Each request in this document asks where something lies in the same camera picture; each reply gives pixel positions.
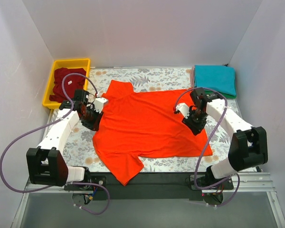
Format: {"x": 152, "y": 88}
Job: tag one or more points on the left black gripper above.
{"x": 90, "y": 123}

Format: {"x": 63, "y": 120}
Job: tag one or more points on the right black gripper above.
{"x": 193, "y": 126}

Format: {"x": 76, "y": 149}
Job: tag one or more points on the orange t shirt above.
{"x": 143, "y": 124}

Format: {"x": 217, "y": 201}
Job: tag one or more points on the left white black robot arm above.
{"x": 46, "y": 164}

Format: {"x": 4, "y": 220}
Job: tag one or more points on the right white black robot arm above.
{"x": 248, "y": 146}

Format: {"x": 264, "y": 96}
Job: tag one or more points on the floral patterned table mat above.
{"x": 79, "y": 150}

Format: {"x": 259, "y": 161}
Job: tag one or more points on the dark red t shirt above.
{"x": 71, "y": 84}

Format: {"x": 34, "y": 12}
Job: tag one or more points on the folded green t shirt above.
{"x": 228, "y": 96}

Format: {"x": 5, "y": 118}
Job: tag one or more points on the folded pink t shirt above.
{"x": 192, "y": 76}

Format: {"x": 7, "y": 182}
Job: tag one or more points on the folded teal t shirt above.
{"x": 217, "y": 77}

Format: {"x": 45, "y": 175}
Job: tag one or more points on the yellow plastic bin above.
{"x": 60, "y": 63}

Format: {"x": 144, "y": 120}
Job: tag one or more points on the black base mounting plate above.
{"x": 150, "y": 185}

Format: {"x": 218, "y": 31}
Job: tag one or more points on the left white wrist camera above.
{"x": 99, "y": 103}

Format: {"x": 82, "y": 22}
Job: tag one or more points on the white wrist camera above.
{"x": 99, "y": 103}
{"x": 183, "y": 109}

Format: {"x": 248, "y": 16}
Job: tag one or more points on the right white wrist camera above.
{"x": 183, "y": 109}

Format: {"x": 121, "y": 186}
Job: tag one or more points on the aluminium frame rail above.
{"x": 247, "y": 201}

